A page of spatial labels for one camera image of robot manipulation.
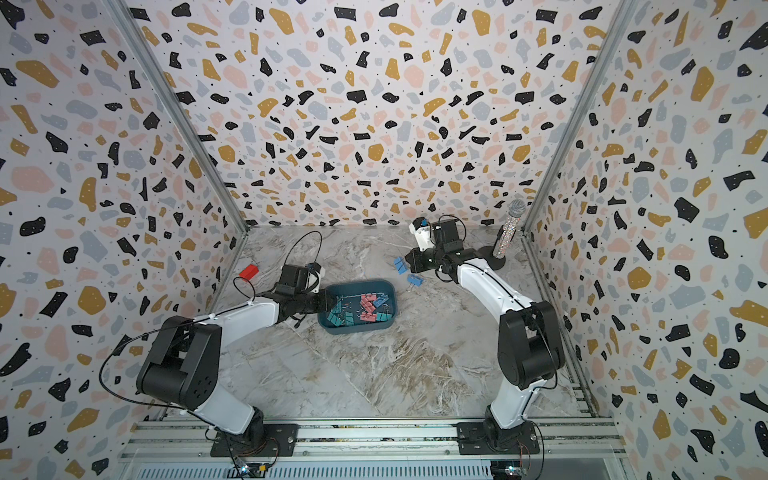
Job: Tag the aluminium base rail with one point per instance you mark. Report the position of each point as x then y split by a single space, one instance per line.
395 448

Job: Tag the teal plastic storage box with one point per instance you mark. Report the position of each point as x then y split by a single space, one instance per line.
357 307

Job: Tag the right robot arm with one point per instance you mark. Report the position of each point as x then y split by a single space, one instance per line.
529 342

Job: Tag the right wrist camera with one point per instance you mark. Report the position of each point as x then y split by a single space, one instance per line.
446 234

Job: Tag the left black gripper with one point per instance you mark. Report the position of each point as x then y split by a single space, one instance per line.
322 305

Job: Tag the glitter microphone on black stand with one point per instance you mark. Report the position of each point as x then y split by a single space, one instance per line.
495 255

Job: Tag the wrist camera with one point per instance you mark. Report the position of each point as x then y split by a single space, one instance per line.
446 234
296 280

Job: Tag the red small block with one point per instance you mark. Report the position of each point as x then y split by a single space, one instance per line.
249 272

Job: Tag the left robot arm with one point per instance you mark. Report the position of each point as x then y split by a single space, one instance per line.
182 367

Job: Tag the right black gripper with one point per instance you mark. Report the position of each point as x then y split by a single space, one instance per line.
414 260

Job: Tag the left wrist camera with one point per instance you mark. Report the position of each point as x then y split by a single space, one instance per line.
296 280

